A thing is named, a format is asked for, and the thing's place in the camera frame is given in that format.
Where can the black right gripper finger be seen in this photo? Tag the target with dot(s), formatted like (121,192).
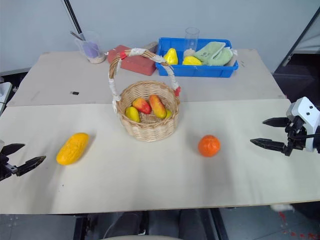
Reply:
(271,145)
(277,122)

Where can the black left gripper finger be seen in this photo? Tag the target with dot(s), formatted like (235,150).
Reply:
(31,165)
(13,148)

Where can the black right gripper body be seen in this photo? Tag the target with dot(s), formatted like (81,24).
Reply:
(296,140)

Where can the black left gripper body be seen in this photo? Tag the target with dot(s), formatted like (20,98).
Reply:
(5,168)

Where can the yellow lemon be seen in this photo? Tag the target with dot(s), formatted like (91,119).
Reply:
(191,61)

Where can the small yellow green fruit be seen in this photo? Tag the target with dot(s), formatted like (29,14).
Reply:
(168,114)

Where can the red-orange mango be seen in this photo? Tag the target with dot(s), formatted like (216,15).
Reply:
(158,106)

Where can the white device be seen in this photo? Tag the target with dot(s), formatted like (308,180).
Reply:
(4,93)

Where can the orange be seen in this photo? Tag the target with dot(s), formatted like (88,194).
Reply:
(209,146)

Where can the crumpled white scrap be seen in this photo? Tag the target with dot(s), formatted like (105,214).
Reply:
(282,207)

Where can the small black clip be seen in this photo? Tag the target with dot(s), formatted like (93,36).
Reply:
(74,93)

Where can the green cloth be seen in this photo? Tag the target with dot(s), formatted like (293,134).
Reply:
(215,55)

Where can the blue plastic bin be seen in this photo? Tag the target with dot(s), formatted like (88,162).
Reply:
(195,71)

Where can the yellow green mango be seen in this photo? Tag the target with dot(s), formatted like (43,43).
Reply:
(132,114)

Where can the clear drinking glass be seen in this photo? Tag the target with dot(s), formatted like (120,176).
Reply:
(192,37)

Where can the yellow pear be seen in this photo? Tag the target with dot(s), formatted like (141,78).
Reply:
(171,57)

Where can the purple object in cup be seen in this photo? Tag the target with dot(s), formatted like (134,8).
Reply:
(90,49)

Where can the red and yellow mango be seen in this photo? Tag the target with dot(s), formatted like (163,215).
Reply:
(142,105)

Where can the clear plastic measuring cup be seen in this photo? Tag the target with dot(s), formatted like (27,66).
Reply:
(93,50)

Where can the black ribbed rod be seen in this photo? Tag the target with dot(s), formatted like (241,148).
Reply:
(73,17)

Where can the red brick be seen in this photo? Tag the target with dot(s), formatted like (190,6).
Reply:
(135,63)

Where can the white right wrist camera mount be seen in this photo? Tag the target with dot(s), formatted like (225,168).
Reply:
(308,112)

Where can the dark metal frame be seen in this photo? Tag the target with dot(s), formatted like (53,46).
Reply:
(298,37)

